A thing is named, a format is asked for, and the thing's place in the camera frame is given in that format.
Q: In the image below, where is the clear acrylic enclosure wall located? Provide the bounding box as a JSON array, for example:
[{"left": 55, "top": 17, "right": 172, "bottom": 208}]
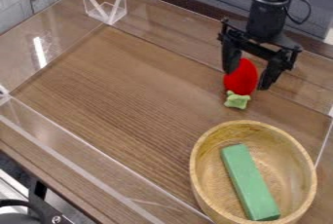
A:
[{"left": 0, "top": 86, "right": 213, "bottom": 224}]

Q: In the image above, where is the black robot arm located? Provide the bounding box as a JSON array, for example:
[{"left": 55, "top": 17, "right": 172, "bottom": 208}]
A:
[{"left": 218, "top": 0, "right": 312, "bottom": 91}]

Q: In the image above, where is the red plush strawberry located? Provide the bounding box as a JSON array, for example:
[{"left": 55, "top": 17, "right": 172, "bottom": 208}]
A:
[{"left": 224, "top": 58, "right": 260, "bottom": 110}]

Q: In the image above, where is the clear acrylic corner bracket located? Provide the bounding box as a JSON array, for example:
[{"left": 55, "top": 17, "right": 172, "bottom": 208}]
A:
[{"left": 83, "top": 0, "right": 128, "bottom": 25}]

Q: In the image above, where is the green rectangular block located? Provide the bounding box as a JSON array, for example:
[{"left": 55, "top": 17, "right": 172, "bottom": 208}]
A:
[{"left": 220, "top": 144, "right": 281, "bottom": 221}]

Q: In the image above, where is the wooden oval bowl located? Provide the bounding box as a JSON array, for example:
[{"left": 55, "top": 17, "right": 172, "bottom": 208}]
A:
[{"left": 189, "top": 120, "right": 317, "bottom": 224}]

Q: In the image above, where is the black cable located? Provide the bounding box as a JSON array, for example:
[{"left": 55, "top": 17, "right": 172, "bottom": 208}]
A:
[{"left": 285, "top": 0, "right": 313, "bottom": 26}]

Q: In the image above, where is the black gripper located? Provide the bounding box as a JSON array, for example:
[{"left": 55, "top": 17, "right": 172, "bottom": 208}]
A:
[{"left": 217, "top": 18, "right": 303, "bottom": 91}]

